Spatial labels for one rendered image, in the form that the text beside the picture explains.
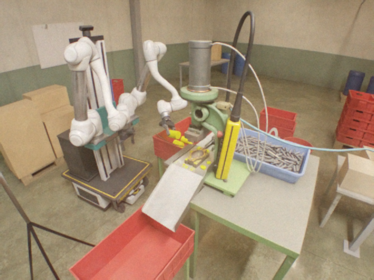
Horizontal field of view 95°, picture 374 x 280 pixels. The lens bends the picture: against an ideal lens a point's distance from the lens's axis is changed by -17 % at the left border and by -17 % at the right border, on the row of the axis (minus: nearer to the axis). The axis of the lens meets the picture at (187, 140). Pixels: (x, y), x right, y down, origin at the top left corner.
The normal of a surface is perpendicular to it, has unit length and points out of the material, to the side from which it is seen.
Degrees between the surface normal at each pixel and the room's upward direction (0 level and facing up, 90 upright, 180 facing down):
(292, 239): 0
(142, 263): 0
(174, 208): 30
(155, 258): 0
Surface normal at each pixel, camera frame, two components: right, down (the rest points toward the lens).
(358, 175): -0.58, 0.40
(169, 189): -0.29, -0.54
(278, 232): 0.00, -0.87
